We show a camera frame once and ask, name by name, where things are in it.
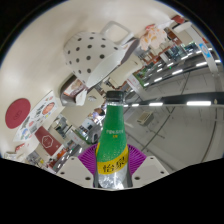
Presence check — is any group of ceiling lights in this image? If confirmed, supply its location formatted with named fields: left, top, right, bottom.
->
left=131, top=46, right=223, bottom=108

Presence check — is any ceiling air conditioner unit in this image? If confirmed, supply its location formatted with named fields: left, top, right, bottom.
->
left=136, top=110, right=155, bottom=127

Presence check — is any group of beige chairs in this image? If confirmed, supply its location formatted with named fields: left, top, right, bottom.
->
left=49, top=56, right=144, bottom=164

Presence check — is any red sauce packet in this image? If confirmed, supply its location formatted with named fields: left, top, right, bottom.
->
left=14, top=143, right=27, bottom=152

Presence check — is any crumpled food wrapper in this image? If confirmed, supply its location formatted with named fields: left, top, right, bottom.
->
left=139, top=23, right=168, bottom=51

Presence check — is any white paper napkin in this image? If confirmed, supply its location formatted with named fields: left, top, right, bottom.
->
left=75, top=87, right=89, bottom=107

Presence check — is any white polka-dot mug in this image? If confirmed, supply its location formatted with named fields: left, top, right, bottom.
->
left=63, top=20, right=136, bottom=89

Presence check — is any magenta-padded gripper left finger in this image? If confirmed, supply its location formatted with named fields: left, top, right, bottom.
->
left=54, top=143, right=101, bottom=188

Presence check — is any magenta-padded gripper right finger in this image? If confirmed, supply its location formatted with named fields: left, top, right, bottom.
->
left=126, top=143, right=170, bottom=189

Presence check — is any green-labelled clear drink bottle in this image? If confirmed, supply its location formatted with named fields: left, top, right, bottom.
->
left=93, top=90, right=133, bottom=190

